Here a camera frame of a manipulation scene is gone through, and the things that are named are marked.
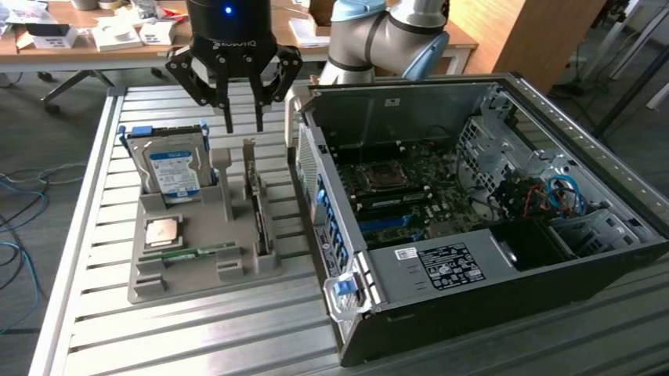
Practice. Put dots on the green motherboard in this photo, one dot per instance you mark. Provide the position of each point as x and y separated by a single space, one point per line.
443 196

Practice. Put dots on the white box with black lid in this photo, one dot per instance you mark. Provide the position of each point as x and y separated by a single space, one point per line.
52 37

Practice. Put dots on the wooden desk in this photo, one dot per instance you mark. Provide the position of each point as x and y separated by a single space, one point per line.
77 55

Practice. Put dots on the white paper stack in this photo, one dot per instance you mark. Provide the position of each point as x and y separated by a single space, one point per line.
308 33

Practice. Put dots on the grey parts rack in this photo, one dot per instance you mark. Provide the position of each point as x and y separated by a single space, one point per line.
208 239

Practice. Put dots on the blue case latch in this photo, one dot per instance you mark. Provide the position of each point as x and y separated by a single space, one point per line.
345 286

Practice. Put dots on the wooden cabinet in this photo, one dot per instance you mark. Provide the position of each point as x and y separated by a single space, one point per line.
538 39

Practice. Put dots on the tape roll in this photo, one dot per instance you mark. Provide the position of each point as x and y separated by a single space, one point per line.
109 4

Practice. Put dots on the hard disk with blue carrier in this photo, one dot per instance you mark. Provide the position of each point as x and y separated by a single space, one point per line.
172 168

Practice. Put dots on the small white labelled box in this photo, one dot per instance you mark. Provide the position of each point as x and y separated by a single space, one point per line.
156 33

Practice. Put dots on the grey power supply unit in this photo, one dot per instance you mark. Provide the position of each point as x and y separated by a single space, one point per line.
396 270

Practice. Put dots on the black open PC case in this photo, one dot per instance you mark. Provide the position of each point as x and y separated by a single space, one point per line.
470 313

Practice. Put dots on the blue expansion slot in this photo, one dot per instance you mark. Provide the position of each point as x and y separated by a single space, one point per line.
383 224

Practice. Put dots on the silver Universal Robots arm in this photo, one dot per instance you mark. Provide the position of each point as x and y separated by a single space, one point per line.
355 43

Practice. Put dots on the metal disk bay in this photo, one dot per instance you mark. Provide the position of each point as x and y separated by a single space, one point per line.
595 231

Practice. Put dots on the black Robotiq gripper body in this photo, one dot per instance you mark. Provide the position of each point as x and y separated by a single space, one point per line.
232 35

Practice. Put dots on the grey cup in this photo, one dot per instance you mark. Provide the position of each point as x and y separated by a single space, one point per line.
84 4

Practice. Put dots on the black fan shroud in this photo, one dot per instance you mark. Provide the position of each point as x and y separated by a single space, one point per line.
532 244

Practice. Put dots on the green RAM stick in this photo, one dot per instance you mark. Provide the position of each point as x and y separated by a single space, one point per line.
183 254

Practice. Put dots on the brown cardboard box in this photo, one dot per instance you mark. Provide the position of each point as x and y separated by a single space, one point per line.
320 11

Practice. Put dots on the grey chipset heatsink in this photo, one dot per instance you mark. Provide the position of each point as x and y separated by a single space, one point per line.
446 230

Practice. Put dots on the silver CPU chip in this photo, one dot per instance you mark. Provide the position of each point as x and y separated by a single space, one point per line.
162 233

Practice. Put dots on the white box with tape roll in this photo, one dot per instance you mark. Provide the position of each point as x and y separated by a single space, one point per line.
117 37

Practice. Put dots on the Nvidia graphics card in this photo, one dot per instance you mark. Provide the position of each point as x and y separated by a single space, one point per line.
257 211

